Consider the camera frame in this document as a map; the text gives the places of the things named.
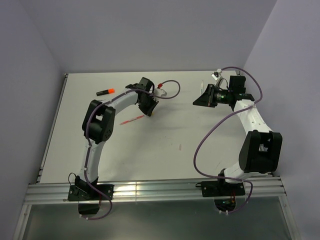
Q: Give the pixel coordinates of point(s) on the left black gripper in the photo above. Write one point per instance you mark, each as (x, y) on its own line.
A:
(149, 111)

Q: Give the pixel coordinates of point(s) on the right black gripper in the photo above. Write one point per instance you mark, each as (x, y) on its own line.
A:
(207, 99)

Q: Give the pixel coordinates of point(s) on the black orange highlighter pen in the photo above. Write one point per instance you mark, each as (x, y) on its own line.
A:
(105, 92)

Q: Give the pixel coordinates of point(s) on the white pen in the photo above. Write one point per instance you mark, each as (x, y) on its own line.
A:
(202, 87)

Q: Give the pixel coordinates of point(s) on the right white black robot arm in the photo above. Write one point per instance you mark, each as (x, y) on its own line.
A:
(261, 148)

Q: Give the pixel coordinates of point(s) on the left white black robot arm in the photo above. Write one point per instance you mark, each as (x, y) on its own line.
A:
(98, 126)

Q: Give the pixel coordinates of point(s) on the red pen with clear barrel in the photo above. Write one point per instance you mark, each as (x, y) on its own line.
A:
(131, 120)

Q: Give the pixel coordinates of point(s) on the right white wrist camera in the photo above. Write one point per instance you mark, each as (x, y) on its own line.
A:
(219, 79)

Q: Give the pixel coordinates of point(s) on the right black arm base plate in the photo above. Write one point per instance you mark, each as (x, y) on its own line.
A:
(220, 189)

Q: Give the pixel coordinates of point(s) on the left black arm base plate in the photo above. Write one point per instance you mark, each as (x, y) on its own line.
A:
(76, 194)

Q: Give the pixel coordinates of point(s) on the aluminium frame rail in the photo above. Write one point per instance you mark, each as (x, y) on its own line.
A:
(148, 191)

